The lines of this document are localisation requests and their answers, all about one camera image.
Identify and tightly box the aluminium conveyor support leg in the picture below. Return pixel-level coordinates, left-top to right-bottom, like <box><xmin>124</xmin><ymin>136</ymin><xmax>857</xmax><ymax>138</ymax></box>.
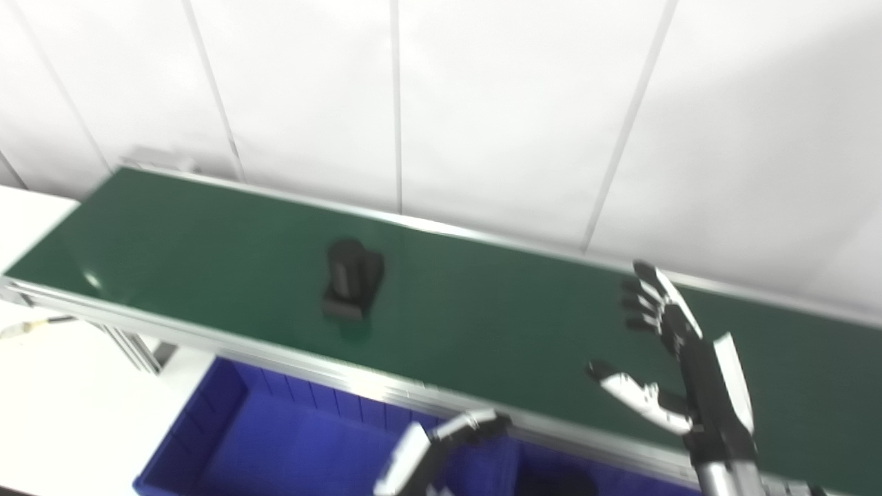
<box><xmin>96</xmin><ymin>324</ymin><xmax>180</xmax><ymax>376</ymax></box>

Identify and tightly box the black stepped block part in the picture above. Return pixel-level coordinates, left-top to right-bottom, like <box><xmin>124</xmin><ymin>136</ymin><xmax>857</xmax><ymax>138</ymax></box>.
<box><xmin>520</xmin><ymin>465</ymin><xmax>597</xmax><ymax>496</ymax></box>
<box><xmin>321</xmin><ymin>238</ymin><xmax>385</xmax><ymax>321</ymax></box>

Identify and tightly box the blue plastic bin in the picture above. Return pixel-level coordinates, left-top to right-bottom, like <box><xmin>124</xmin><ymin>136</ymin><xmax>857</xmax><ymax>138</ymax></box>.
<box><xmin>513</xmin><ymin>441</ymin><xmax>700</xmax><ymax>496</ymax></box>
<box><xmin>134</xmin><ymin>356</ymin><xmax>524</xmax><ymax>496</ymax></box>

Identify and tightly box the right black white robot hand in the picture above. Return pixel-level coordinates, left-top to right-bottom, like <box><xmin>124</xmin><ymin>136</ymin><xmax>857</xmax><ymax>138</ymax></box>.
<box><xmin>586</xmin><ymin>260</ymin><xmax>759</xmax><ymax>469</ymax></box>

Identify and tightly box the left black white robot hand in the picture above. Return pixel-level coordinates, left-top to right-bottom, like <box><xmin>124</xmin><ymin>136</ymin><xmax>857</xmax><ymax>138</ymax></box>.
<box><xmin>374</xmin><ymin>409</ymin><xmax>512</xmax><ymax>496</ymax></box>

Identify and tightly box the grey cable with plug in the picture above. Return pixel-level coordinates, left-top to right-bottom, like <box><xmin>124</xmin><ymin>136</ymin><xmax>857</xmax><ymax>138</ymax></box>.
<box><xmin>0</xmin><ymin>316</ymin><xmax>76</xmax><ymax>338</ymax></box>

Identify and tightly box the green conveyor belt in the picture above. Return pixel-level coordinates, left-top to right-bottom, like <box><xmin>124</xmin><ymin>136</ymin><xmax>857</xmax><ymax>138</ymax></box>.
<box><xmin>3</xmin><ymin>167</ymin><xmax>882</xmax><ymax>496</ymax></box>
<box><xmin>0</xmin><ymin>162</ymin><xmax>882</xmax><ymax>496</ymax></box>

